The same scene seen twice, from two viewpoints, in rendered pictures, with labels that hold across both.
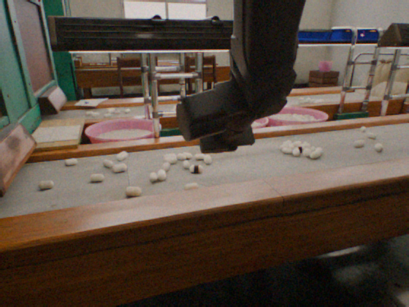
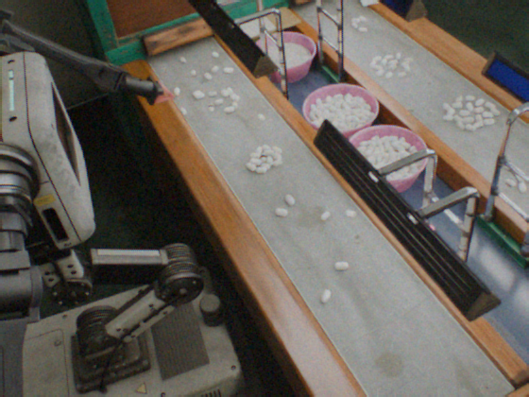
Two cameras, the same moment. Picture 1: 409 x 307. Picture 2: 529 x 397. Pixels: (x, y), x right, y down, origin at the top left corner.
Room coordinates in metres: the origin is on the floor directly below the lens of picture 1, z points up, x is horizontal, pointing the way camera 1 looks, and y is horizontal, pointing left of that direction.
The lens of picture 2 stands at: (0.75, -1.77, 2.11)
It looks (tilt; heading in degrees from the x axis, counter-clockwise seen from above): 43 degrees down; 86
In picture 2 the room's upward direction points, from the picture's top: 7 degrees counter-clockwise
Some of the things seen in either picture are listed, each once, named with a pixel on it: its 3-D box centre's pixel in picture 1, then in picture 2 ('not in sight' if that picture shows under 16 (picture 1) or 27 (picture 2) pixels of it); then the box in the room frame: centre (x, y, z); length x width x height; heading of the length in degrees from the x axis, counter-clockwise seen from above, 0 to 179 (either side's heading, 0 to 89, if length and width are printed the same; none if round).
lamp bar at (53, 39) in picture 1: (185, 35); (225, 22); (0.79, 0.05, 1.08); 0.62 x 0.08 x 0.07; 107
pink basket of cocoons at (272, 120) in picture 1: (293, 123); (385, 162); (1.22, -0.40, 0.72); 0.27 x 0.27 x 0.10
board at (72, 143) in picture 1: (58, 132); (259, 25); (0.94, 0.50, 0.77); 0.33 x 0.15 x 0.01; 17
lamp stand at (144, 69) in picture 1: (161, 82); (348, 25); (1.25, 0.18, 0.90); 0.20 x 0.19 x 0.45; 107
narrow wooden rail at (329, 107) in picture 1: (253, 120); (405, 129); (1.34, -0.24, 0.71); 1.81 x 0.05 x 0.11; 107
